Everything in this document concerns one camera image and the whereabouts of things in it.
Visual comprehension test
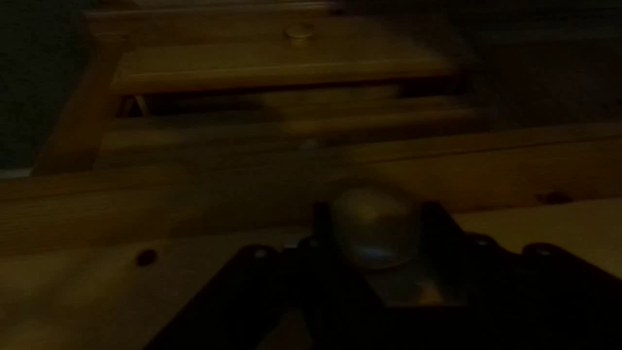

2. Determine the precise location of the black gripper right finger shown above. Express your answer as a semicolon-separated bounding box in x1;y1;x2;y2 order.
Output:
418;201;622;350

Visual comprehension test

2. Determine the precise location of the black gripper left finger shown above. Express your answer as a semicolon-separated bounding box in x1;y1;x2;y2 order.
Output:
144;201;385;350

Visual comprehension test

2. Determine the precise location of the dresser drawer with round knob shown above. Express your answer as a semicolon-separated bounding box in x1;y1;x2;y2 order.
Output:
0;139;622;350
96;84;484;154
109;16;469;98

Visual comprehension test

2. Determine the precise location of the wooden pine dresser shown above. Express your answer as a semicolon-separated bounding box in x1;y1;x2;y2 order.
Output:
0;0;622;350

